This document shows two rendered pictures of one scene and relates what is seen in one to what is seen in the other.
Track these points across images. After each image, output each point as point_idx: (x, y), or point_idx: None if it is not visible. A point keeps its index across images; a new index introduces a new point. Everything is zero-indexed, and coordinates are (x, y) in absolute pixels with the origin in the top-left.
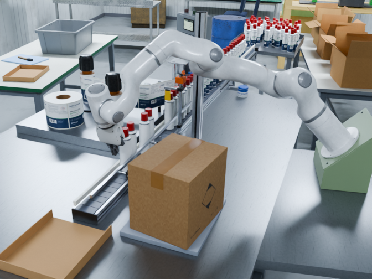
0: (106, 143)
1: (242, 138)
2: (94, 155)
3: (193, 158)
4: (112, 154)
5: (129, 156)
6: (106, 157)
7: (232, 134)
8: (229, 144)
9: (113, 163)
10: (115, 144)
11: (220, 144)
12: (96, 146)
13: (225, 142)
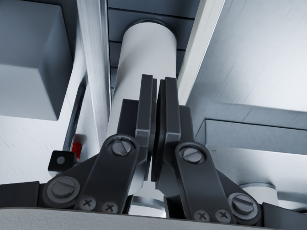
0: (225, 201)
1: (5, 174)
2: (304, 109)
3: None
4: (176, 80)
5: (113, 98)
6: (263, 105)
7: (28, 178)
8: (8, 161)
9: (235, 85)
10: (30, 213)
11: (23, 160)
12: (302, 135)
13: (20, 165)
